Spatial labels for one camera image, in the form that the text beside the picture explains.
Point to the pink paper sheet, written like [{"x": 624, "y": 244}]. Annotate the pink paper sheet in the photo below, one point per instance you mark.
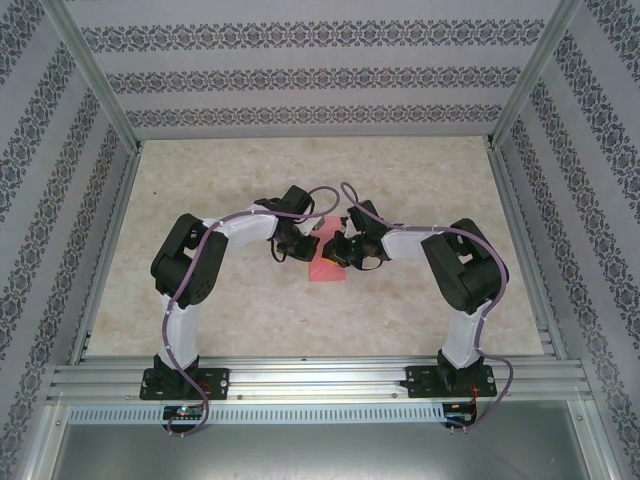
[{"x": 327, "y": 274}]

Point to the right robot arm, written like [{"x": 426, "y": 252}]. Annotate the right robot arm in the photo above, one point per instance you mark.
[{"x": 465, "y": 270}]

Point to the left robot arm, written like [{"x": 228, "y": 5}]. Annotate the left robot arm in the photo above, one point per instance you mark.
[{"x": 185, "y": 260}]

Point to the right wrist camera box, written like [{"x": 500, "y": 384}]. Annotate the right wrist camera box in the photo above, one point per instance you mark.
[{"x": 345, "y": 223}]

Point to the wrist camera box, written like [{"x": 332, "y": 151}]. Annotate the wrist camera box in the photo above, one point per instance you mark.
[
  {"x": 318, "y": 224},
  {"x": 345, "y": 223}
]

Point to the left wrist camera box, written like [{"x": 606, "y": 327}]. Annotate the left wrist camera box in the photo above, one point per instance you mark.
[{"x": 318, "y": 224}]

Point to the aluminium mounting rail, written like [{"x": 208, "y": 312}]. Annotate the aluminium mounting rail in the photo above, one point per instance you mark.
[{"x": 320, "y": 375}]

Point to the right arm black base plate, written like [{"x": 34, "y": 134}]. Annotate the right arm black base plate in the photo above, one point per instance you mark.
[{"x": 420, "y": 380}]

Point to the aluminium table side rail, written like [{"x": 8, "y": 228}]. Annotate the aluminium table side rail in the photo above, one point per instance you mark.
[
  {"x": 109, "y": 250},
  {"x": 517, "y": 225}
]

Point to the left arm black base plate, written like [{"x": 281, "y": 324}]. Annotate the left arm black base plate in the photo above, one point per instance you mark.
[{"x": 217, "y": 382}]

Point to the aluminium frame post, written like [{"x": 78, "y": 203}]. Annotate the aluminium frame post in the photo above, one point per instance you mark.
[
  {"x": 532, "y": 75},
  {"x": 101, "y": 85}
]

